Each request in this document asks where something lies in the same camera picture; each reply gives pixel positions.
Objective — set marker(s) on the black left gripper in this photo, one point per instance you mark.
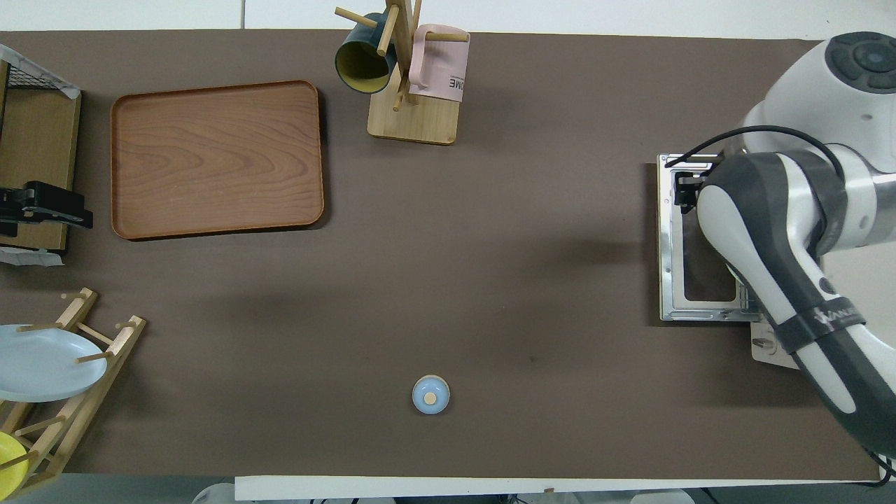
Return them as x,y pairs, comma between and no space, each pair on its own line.
12,210

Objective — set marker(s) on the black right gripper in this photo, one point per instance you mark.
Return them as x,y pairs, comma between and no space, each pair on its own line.
689,192

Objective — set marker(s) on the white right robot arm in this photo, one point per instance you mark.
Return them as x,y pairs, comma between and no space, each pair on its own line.
784,231

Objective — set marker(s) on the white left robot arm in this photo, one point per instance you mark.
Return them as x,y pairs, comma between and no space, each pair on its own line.
213,493

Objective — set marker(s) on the white checked cloth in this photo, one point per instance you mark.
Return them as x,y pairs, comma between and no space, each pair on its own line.
28,257

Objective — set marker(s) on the light blue plate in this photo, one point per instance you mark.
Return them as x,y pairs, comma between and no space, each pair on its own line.
42,364

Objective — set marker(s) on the brown wooden tray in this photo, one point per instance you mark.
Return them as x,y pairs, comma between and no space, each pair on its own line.
217,161

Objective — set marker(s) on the wooden plate rack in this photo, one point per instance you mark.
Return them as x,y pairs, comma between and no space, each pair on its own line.
84,406

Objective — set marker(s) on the brown table mat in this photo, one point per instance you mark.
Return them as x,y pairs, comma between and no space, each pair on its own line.
490,245

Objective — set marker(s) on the yellow plate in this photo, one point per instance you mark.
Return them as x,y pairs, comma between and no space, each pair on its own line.
10,462

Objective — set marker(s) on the pink mug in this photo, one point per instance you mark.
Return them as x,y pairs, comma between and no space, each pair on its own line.
441,70

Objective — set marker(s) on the wooden mug tree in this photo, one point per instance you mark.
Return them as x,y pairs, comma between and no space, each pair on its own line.
420,122

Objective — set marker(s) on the blue dome bell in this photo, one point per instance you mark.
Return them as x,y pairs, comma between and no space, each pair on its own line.
430,394

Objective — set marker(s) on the dark blue mug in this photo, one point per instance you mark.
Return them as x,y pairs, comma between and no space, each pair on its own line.
360,63

